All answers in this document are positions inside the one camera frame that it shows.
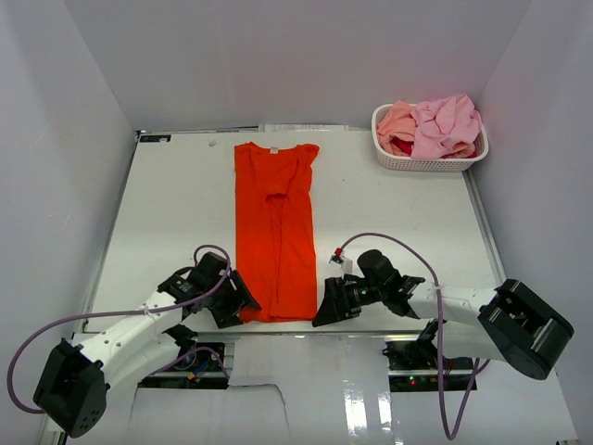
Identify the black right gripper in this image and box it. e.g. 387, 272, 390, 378
312, 277, 385, 328

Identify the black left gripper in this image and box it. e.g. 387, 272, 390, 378
205, 270, 259, 328

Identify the orange t shirt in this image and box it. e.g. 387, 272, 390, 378
234, 142, 320, 323

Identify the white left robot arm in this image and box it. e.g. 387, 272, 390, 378
33, 252, 261, 439

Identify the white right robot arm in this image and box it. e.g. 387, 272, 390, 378
312, 249, 574, 380

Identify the white perforated laundry basket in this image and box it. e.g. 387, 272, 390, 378
371, 102, 490, 172

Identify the magenta t shirt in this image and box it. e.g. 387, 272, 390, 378
390, 138, 413, 158

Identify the black table label sticker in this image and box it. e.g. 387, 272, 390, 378
139, 134, 171, 143

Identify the peach t shirt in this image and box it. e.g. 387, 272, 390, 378
376, 100, 417, 155

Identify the light pink t shirt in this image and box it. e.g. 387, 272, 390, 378
411, 95, 482, 160

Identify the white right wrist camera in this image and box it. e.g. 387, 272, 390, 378
329, 247, 353, 274

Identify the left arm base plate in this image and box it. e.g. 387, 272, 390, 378
138, 342, 233, 390

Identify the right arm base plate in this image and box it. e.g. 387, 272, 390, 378
382, 340, 473, 393

